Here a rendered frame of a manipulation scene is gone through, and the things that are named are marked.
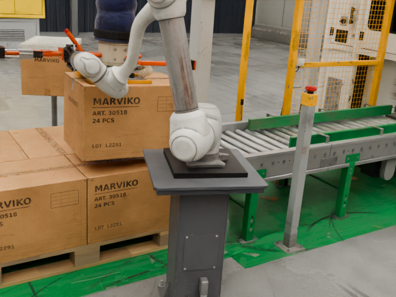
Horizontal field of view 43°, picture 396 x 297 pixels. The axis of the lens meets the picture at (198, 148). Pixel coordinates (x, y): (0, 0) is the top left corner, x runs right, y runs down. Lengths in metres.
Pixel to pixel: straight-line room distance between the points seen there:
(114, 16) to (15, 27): 7.51
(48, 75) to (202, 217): 2.25
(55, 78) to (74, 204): 1.65
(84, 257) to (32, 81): 1.78
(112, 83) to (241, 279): 1.31
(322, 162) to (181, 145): 1.64
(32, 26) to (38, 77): 6.02
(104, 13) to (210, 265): 1.37
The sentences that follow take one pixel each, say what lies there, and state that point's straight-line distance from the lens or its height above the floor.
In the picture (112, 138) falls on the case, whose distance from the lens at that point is 2.69.
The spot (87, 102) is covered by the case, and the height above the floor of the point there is 0.95.
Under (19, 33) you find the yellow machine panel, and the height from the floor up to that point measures 0.44.
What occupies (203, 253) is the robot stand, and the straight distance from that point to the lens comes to 2.41.
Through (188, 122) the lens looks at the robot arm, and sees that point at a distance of 2.01.
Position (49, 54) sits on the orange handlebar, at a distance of 2.66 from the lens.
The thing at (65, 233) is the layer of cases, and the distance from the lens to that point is 2.81.
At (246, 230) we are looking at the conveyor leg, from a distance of 3.25.
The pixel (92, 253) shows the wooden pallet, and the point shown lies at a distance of 2.92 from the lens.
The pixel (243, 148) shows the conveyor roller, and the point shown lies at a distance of 3.35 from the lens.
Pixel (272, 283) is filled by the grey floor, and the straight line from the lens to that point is 2.92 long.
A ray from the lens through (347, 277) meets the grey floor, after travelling 3.12.
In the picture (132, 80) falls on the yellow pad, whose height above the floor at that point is 1.05.
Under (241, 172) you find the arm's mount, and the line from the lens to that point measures 2.24.
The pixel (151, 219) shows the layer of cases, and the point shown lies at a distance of 2.99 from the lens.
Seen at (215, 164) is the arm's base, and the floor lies 0.79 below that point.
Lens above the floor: 1.56
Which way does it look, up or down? 18 degrees down
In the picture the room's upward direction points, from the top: 4 degrees clockwise
